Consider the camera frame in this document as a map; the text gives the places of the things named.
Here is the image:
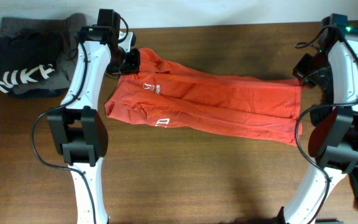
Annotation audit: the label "orange red t-shirt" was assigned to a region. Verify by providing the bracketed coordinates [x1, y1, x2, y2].
[104, 48, 301, 145]

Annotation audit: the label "black folded shirt white letters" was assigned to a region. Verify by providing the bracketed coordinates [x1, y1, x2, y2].
[0, 29, 63, 93]

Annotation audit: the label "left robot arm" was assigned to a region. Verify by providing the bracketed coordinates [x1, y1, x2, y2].
[46, 26, 140, 223]

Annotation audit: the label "dark navy folded garment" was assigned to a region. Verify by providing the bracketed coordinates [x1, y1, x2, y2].
[7, 89, 65, 99]

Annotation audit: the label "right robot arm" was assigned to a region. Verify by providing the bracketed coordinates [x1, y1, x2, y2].
[276, 22, 358, 223]

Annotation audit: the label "grey folded pants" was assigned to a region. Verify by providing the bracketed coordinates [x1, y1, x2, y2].
[0, 13, 86, 97]

